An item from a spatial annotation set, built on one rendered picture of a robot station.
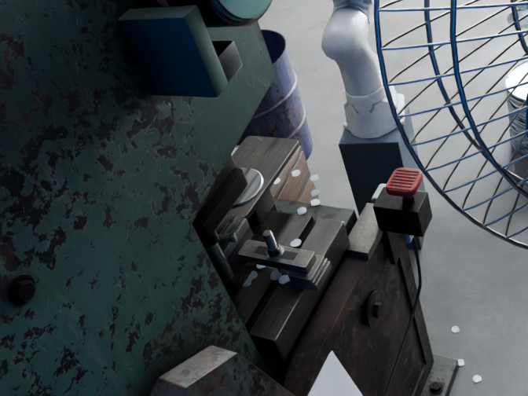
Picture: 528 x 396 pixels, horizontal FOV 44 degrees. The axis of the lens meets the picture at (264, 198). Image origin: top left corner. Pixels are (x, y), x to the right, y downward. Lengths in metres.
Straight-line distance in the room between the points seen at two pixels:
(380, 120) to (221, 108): 0.99
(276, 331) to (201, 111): 0.43
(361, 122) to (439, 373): 0.73
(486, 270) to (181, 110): 1.39
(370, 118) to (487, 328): 0.68
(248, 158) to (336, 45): 0.43
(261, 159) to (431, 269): 0.89
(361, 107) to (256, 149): 0.52
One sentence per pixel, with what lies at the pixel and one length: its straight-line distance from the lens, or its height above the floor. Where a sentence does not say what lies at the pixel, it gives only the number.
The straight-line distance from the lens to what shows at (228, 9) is 0.79.
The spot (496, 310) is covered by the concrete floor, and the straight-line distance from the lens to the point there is 2.00.
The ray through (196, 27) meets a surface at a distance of 0.76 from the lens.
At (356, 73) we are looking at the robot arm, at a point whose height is 0.67.
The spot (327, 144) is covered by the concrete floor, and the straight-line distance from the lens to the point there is 2.73.
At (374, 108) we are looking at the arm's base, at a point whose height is 0.54.
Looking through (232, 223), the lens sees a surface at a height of 0.78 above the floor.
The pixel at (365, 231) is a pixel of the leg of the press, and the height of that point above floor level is 0.64.
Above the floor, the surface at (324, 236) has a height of 0.70.
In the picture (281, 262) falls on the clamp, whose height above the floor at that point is 0.75.
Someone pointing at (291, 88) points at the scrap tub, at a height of 0.33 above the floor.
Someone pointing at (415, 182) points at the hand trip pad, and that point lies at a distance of 1.26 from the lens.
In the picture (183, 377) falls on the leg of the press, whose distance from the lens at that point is 0.92.
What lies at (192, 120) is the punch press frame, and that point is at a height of 1.13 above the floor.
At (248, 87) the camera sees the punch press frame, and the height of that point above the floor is 1.09.
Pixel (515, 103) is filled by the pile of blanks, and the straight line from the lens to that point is 2.38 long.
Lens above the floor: 1.58
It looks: 38 degrees down
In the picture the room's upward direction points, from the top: 22 degrees counter-clockwise
